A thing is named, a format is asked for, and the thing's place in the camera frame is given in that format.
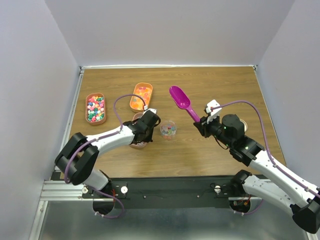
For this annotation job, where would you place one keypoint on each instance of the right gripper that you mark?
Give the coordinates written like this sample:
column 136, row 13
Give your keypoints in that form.
column 203, row 127

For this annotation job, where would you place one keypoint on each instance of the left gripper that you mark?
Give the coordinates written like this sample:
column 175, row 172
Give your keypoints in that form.
column 149, row 138

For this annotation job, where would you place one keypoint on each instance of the pink tray of lollipops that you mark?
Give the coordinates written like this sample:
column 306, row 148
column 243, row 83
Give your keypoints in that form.
column 140, row 144

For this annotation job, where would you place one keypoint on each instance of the clear plastic cup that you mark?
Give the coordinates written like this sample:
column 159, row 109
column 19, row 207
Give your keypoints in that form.
column 168, row 129

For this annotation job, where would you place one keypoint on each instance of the orange tray of star candies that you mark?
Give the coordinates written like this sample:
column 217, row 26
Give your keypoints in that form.
column 142, row 96

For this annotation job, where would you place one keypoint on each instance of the magenta plastic scoop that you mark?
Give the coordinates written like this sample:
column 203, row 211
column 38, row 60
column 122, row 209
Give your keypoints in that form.
column 183, row 102

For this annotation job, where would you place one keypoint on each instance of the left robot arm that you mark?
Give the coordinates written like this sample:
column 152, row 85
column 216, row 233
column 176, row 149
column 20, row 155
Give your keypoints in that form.
column 78, row 157

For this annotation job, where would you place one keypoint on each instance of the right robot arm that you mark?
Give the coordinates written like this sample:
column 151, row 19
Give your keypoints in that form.
column 295, row 195

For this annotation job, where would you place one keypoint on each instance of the pink tray of wrapped candies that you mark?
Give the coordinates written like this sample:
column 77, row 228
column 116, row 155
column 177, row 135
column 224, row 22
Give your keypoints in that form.
column 95, row 109

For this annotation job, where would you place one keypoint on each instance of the white round lid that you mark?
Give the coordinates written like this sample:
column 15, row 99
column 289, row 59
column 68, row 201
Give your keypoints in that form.
column 245, row 125

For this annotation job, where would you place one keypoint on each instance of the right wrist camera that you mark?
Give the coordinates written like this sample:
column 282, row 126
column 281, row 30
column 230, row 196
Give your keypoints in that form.
column 213, row 110

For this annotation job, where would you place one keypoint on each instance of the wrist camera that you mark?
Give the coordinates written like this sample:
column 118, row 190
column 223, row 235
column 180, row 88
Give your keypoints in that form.
column 213, row 110
column 153, row 110

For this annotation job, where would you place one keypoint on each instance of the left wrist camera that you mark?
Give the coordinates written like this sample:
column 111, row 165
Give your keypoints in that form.
column 153, row 110

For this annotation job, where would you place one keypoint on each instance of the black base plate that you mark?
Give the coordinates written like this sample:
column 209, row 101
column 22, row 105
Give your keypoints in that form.
column 220, row 191

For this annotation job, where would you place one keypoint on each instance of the aluminium frame rail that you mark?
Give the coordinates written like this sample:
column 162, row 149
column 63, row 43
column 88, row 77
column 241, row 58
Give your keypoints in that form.
column 63, row 214

